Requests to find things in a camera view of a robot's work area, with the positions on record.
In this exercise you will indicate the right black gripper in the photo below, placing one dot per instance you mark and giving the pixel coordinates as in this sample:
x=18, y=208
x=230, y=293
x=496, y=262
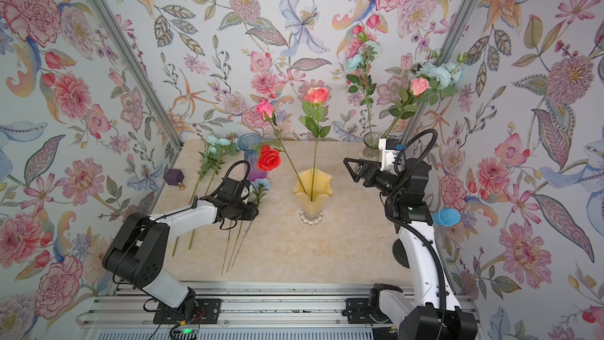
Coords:
x=374, y=173

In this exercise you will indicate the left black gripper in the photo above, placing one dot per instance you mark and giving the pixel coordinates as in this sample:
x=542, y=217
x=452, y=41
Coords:
x=252, y=212

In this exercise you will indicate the blue carnation stem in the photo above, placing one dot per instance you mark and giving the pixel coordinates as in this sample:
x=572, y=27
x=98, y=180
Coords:
x=227, y=244
x=234, y=246
x=260, y=187

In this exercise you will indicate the clear ribbed glass vase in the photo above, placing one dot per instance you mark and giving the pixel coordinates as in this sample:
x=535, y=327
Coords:
x=371, y=149

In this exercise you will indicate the yellow ruffled glass vase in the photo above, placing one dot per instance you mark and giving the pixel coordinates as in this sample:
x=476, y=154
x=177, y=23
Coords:
x=312, y=189

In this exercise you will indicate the red rose stem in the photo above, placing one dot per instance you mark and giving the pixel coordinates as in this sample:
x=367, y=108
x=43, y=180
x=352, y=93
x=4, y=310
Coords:
x=268, y=158

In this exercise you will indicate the light blue rose stem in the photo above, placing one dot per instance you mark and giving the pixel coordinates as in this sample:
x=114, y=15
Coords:
x=212, y=157

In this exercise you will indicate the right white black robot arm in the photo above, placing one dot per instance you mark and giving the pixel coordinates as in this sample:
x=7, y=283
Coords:
x=434, y=312

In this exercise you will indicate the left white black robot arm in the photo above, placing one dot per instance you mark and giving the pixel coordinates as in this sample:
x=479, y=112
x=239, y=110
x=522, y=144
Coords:
x=137, y=254

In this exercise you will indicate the blue purple glass vase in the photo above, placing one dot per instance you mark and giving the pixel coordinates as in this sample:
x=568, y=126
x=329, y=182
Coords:
x=247, y=143

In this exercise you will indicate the purple perfume bottle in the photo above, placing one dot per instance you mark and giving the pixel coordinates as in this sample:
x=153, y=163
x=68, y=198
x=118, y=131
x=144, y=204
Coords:
x=175, y=178

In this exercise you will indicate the pink rose blue carnation bouquet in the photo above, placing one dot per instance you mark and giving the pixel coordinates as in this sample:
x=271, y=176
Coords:
x=315, y=110

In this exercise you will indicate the pink and blue rose bouquet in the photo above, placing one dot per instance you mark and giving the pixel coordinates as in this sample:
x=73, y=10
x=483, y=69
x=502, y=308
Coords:
x=408, y=86

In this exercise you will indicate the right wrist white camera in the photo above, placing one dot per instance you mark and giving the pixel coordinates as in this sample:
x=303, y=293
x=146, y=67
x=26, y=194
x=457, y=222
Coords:
x=391, y=151

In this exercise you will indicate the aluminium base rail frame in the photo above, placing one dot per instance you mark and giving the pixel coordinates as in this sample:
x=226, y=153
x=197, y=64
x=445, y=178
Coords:
x=232, y=310

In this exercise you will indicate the right aluminium corner post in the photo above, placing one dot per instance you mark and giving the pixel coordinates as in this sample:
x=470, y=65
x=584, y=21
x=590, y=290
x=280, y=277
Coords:
x=446, y=51

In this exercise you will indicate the aluminium corner post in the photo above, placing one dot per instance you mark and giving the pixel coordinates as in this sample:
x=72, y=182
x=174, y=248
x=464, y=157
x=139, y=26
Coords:
x=446, y=51
x=108, y=20

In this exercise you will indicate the left aluminium corner post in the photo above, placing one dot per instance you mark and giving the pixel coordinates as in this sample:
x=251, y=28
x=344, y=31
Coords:
x=108, y=20

